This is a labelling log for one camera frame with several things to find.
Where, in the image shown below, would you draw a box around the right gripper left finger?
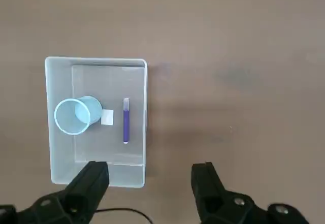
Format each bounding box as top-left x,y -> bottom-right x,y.
0,161 -> 111,224

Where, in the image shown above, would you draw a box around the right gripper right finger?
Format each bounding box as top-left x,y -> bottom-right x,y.
190,161 -> 309,224

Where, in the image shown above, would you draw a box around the purple marker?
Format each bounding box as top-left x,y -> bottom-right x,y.
122,97 -> 131,144

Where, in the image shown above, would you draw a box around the blue pencil holder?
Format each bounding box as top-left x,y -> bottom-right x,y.
53,95 -> 104,136

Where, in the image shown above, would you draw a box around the clear plastic box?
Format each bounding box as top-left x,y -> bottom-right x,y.
44,56 -> 149,189

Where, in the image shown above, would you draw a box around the white label sticker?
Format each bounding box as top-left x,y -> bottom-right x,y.
101,109 -> 114,126

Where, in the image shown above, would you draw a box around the thin black wire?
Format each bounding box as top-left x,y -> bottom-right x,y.
95,208 -> 152,224

